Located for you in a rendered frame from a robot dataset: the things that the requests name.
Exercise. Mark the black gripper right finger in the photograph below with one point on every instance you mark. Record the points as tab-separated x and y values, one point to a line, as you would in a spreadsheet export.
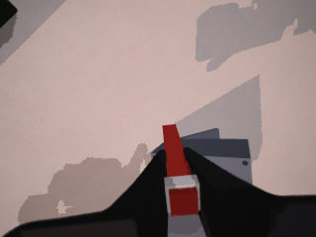
232	207

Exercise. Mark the grey sloped panel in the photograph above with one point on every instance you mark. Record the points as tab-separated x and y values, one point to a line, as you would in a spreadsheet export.
233	155

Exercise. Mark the red peg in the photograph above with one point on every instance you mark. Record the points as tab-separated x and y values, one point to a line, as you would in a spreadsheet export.
181	187

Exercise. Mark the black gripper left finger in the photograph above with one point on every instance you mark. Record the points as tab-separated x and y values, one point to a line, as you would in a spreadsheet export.
141	211

